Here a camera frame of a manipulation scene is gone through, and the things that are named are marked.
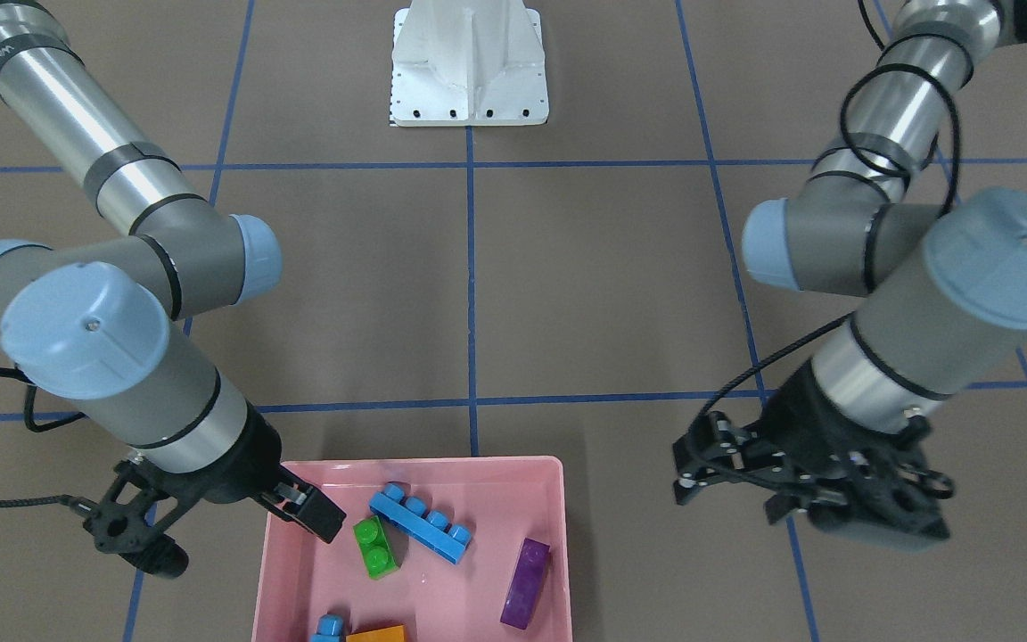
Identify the pink plastic box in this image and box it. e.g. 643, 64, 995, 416
252, 456, 573, 641

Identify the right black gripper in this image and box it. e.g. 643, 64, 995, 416
83, 407, 347, 580

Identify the small light blue block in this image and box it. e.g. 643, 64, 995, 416
309, 613, 346, 642

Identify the white camera stand base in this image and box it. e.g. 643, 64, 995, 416
389, 1, 550, 128

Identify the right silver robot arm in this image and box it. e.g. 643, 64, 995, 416
0, 1, 345, 578

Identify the long blue block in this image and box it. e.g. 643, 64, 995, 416
368, 483, 473, 565

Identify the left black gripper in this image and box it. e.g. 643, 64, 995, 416
672, 365, 955, 551

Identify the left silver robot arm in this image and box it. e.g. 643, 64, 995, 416
671, 1, 1027, 551

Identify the green block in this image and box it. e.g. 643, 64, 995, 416
353, 515, 400, 580

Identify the purple block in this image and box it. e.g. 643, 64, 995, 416
498, 538, 551, 630

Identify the orange block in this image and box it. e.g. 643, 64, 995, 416
345, 624, 407, 642

